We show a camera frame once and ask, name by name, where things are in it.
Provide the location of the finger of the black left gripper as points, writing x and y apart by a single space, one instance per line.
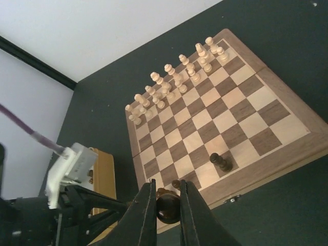
95 212

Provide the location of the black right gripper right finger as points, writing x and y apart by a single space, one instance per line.
198 225

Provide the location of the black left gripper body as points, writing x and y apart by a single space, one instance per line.
30 221

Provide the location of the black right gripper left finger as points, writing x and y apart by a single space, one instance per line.
138 226

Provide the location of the dark knight piece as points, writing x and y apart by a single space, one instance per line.
167 206

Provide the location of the dark king piece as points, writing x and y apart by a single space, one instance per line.
219 161

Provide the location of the gold tin with pieces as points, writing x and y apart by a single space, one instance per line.
104 174

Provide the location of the wooden chess board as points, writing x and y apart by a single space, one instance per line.
229 103

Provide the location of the white rook near corner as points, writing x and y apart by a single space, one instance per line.
134 114

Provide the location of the white rook corner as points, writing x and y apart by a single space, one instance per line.
134 114
210 42

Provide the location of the white rook far corner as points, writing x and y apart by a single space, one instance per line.
210 42

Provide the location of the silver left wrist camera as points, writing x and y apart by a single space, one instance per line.
81 164

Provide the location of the black frame post left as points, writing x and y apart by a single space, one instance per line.
36 63

